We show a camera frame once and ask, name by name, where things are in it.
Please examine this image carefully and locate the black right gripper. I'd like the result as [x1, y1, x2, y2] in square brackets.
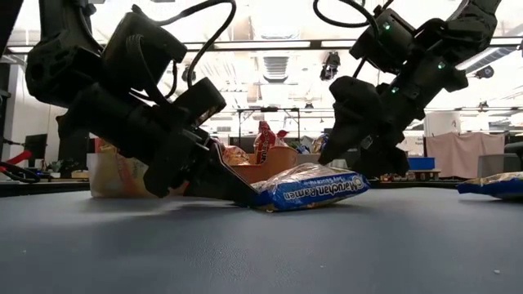
[318, 76, 426, 179]

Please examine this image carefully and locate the beige hanging cloth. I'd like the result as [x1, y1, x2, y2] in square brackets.
[424, 131, 506, 177]

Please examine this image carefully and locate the small potted plant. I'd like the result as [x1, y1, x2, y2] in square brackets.
[47, 159, 64, 180]

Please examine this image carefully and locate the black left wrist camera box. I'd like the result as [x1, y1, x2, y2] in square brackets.
[172, 76, 228, 129]

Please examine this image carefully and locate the red tool handle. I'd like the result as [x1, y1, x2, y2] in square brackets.
[3, 149, 33, 165]

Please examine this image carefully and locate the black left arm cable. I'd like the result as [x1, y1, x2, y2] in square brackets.
[153, 0, 238, 101]

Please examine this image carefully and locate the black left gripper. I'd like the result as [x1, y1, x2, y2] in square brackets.
[60, 83, 258, 207]

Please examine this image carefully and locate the orange Maruchan ramen pack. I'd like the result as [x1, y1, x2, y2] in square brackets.
[94, 137, 120, 156]

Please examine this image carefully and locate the small black monitor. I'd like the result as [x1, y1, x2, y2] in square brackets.
[22, 133, 48, 161]

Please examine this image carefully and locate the orange plastic bin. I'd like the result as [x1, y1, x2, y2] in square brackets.
[228, 145, 301, 185]

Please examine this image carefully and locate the translucent clear plastic bin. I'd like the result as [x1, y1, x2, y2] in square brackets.
[86, 152, 191, 200]

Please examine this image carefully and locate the pale grey plastic bin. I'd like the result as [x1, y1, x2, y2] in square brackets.
[297, 152, 342, 169]

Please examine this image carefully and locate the corrugated silver ventilation duct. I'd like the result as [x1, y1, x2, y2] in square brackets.
[249, 0, 306, 82]

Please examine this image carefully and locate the black metal rack frame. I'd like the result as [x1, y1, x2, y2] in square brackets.
[222, 106, 302, 142]

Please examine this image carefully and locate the black ceiling spotlight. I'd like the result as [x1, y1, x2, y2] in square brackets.
[475, 64, 496, 80]
[319, 50, 342, 82]

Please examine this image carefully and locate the blue storage crate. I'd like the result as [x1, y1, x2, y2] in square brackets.
[408, 157, 436, 171]

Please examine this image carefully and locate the black overhead frame bar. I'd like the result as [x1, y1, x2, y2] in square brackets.
[6, 37, 523, 53]

